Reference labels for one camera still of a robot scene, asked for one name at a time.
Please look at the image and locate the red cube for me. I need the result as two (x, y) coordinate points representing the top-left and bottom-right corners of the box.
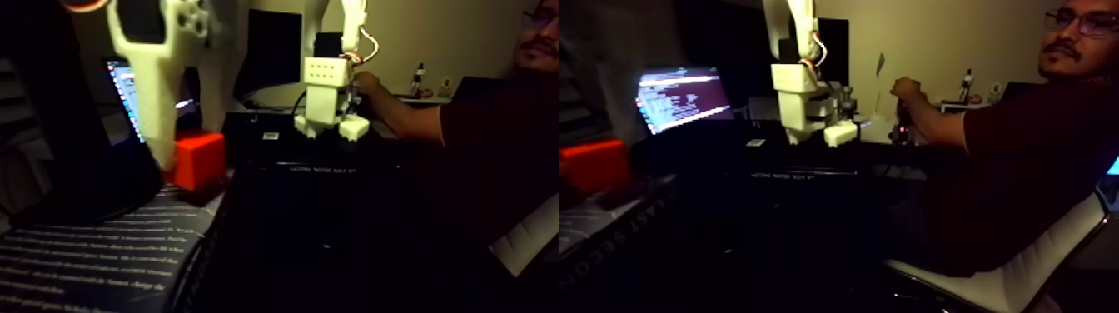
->
(171, 131), (230, 192)

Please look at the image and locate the person's hand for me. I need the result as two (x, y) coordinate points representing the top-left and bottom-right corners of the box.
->
(889, 77), (926, 108)

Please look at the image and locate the open laptop with lit screen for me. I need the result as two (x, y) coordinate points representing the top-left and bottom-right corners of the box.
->
(102, 56), (199, 145)

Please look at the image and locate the black wide desktop monitor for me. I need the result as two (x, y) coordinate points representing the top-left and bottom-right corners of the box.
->
(234, 8), (304, 102)

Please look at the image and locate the black box with white lettering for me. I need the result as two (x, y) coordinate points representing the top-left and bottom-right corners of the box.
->
(225, 112), (385, 176)

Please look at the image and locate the black book with white text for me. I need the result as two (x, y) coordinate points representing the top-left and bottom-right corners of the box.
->
(0, 175), (237, 313)

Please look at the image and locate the white side table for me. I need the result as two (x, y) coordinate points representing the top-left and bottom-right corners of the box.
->
(393, 93), (452, 108)

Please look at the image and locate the white chair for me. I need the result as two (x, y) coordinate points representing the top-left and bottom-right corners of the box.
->
(883, 196), (1113, 313)

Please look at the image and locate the person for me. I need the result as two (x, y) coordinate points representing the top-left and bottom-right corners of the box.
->
(889, 0), (1119, 279)

